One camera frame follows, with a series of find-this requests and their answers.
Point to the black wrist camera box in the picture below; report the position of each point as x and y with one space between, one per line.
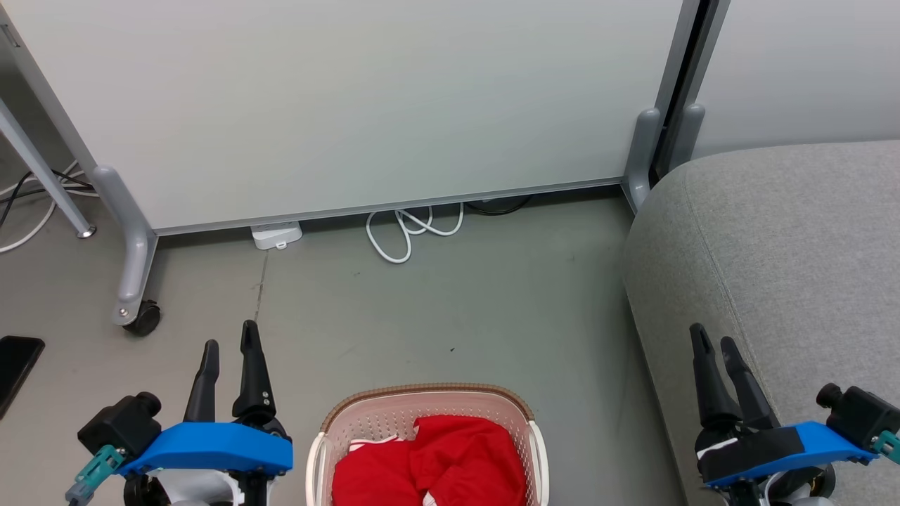
119 425
861 414

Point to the teal right camera connector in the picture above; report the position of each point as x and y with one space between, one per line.
889 445

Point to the flat black device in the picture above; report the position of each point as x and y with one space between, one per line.
15 369

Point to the teal camera connector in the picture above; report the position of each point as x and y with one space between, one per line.
889 445
91 474

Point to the narrow white partition panel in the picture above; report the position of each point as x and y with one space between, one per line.
801 63

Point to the short grey partition leg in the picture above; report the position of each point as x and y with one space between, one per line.
641 154
689 137

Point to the grey fabric sofa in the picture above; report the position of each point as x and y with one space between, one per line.
787 246

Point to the large white partition panel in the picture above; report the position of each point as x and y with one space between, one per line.
351 98

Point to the teal left camera connector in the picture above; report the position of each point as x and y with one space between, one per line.
91 474

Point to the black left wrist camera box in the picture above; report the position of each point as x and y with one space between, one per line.
119 425

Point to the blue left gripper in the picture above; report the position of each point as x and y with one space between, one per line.
211 446

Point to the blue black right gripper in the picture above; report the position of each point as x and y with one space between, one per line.
773 450

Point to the white perforated laundry basket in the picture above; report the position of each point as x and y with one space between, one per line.
380 414

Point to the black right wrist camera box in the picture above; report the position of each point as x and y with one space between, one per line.
861 414

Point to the black caster wheel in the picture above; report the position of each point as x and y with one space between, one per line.
145 318

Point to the grey metal table leg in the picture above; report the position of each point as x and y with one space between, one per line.
42 176

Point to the grey partition leg with caster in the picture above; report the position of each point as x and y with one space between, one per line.
133 246

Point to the white power strip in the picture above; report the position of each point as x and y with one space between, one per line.
276 234

